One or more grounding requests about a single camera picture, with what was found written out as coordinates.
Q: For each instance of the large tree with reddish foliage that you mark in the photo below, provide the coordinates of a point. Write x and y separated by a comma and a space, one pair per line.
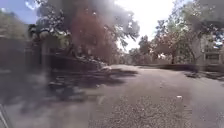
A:
90, 33

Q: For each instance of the grey asphalt road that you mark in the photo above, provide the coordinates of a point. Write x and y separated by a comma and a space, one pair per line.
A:
143, 100

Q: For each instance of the row of green trees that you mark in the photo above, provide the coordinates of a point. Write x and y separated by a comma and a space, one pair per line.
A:
173, 43

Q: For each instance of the pale building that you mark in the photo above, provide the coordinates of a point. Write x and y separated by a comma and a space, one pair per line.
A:
211, 50

